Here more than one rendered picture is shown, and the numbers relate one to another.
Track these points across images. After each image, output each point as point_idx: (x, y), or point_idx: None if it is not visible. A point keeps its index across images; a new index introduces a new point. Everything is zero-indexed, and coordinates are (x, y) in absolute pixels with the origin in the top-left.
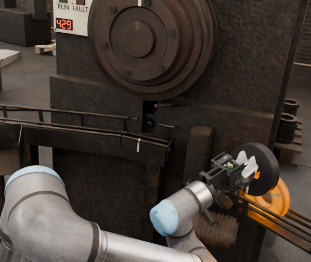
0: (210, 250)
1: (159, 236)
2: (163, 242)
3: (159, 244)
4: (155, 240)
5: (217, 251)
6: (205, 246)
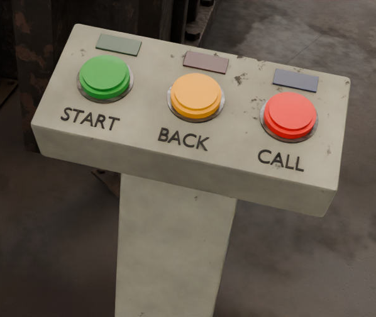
0: (101, 27)
1: (1, 10)
2: (11, 22)
3: (5, 28)
4: None
5: (114, 26)
6: (91, 17)
